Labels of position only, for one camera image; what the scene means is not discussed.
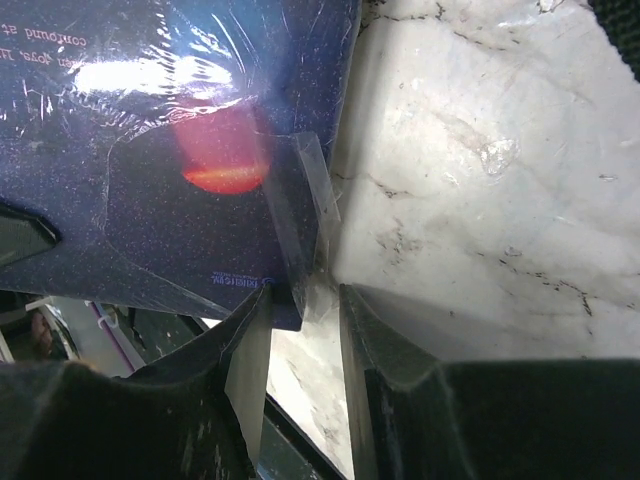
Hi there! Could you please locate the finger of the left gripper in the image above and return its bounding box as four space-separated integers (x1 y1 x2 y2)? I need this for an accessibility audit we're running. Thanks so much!
1 202 63 268

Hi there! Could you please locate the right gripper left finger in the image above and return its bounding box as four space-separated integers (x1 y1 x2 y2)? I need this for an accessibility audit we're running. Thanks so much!
1 287 272 479

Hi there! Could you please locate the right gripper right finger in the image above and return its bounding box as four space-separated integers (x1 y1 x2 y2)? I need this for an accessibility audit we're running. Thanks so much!
339 285 639 479

